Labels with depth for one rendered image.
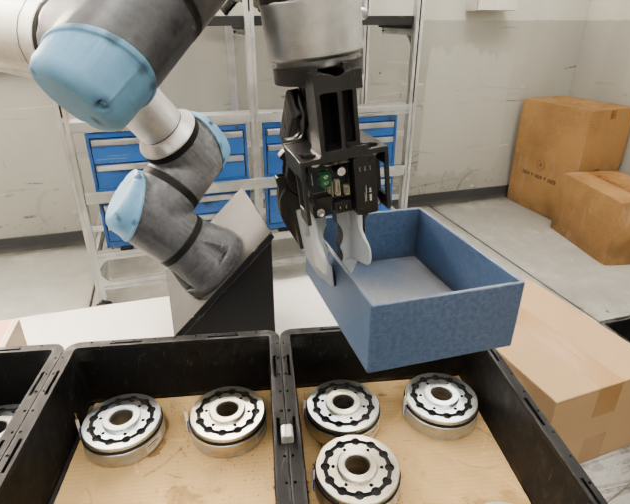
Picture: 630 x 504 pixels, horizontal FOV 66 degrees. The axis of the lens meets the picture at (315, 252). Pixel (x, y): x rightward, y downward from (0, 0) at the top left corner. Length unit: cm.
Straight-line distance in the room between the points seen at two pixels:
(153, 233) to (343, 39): 61
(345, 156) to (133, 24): 17
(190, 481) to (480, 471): 36
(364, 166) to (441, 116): 344
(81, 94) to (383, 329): 29
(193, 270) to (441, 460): 53
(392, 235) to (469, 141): 340
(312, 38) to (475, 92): 359
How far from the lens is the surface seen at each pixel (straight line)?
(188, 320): 96
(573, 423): 86
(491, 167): 419
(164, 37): 40
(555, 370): 85
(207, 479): 68
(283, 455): 56
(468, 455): 72
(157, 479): 69
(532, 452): 67
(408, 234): 63
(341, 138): 37
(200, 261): 92
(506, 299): 47
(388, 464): 65
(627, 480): 96
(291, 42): 37
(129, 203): 89
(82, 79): 37
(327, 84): 36
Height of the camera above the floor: 135
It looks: 26 degrees down
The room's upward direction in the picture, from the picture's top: straight up
